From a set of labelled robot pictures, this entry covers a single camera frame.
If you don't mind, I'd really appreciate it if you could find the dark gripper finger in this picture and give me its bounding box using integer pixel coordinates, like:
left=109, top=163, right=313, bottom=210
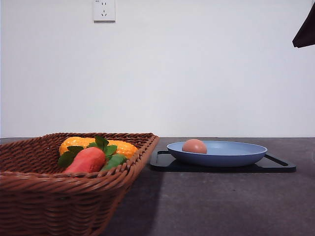
left=292, top=2, right=315, bottom=48

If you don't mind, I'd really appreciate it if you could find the blue round plate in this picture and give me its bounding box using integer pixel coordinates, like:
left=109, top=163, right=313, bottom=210
left=166, top=141, right=267, bottom=168

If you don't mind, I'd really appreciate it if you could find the brown egg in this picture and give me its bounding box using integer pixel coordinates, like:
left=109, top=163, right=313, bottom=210
left=182, top=139, right=207, bottom=153

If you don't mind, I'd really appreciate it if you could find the brown woven wicker basket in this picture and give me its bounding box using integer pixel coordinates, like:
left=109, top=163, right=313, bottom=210
left=0, top=132, right=159, bottom=236

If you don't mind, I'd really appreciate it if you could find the black rectangular tray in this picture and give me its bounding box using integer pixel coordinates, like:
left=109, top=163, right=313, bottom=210
left=150, top=151, right=296, bottom=173

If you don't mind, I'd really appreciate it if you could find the yellow toy corn cob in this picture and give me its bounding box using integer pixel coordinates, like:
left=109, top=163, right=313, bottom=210
left=59, top=137, right=138, bottom=159

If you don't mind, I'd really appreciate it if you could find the green toy vegetable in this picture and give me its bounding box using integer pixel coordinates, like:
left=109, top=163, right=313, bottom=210
left=101, top=154, right=127, bottom=171

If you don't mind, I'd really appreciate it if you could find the orange toy carrot with leaves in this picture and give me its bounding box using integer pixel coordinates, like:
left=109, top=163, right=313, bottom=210
left=58, top=137, right=117, bottom=174

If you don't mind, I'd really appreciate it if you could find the white wall power socket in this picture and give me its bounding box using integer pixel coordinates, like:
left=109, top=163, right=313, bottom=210
left=94, top=0, right=116, bottom=24

